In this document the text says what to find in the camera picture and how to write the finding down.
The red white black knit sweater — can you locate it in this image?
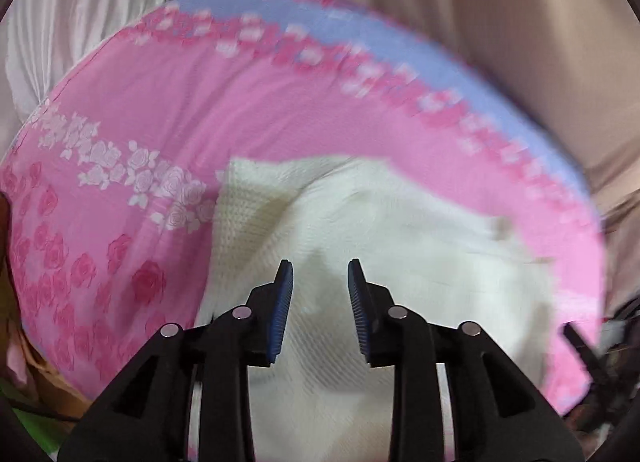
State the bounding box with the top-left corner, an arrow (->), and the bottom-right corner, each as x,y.
196,156 -> 553,461

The green cloth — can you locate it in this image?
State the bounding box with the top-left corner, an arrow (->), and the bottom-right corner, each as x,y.
1,378 -> 68,458

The tan brown fabric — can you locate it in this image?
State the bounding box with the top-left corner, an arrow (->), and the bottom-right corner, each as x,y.
1,195 -> 90,419

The pink floral bed sheet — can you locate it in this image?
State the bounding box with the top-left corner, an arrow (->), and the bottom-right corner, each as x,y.
1,0 -> 604,397

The beige fabric backdrop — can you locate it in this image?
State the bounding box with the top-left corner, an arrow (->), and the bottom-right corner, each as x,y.
164,0 -> 640,303

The white satin curtain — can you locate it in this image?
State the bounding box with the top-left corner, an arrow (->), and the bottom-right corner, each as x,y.
1,0 -> 164,151

